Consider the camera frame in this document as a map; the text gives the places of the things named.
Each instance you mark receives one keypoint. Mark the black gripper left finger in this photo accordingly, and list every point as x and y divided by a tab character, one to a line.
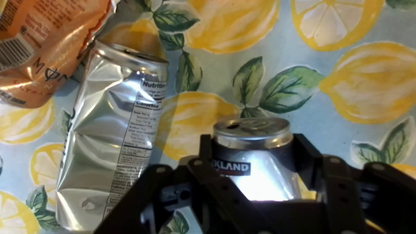
174	199

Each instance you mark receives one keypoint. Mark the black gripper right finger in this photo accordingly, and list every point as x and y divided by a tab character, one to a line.
369	199

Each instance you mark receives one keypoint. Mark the silver Kirkland label can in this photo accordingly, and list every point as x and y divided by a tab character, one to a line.
255	143

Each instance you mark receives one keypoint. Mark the lemon print tablecloth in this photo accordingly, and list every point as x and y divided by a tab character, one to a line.
304	65

